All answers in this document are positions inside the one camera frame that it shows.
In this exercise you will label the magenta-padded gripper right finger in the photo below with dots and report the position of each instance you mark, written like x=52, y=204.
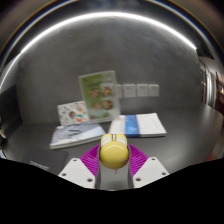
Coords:
x=150, y=170

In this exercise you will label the small colourful printed card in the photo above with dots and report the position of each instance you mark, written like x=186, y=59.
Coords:
x=71, y=113

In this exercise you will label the green menu sign stand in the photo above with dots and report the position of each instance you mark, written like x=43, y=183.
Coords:
x=99, y=96

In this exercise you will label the black mouse pad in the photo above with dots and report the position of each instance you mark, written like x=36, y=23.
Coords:
x=45, y=159

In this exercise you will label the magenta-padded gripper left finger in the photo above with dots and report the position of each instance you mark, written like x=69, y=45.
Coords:
x=80, y=171

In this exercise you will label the grey striped booklet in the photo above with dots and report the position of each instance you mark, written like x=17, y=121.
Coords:
x=76, y=134

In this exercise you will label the yellow computer mouse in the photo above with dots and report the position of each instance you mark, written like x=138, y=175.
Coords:
x=114, y=152

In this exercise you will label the white book with blue band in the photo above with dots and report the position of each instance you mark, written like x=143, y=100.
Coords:
x=141, y=125

